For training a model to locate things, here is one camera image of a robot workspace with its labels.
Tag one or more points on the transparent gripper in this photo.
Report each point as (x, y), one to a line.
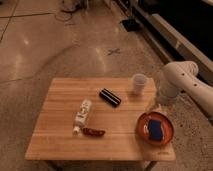
(154, 105)

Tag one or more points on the orange ceramic bowl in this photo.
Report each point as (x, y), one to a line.
(166, 126)

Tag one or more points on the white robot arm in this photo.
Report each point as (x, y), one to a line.
(181, 76)

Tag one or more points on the blue sponge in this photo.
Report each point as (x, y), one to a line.
(155, 131)

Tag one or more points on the translucent plastic cup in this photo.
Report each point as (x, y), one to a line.
(138, 83)

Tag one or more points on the black rectangular box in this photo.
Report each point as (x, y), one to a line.
(110, 97)

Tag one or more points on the red chili pepper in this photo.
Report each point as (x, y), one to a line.
(93, 132)

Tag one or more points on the white tube bottle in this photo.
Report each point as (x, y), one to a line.
(81, 116)

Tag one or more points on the wooden table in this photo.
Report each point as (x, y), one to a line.
(53, 138)

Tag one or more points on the black floor box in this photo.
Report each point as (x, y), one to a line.
(130, 25)

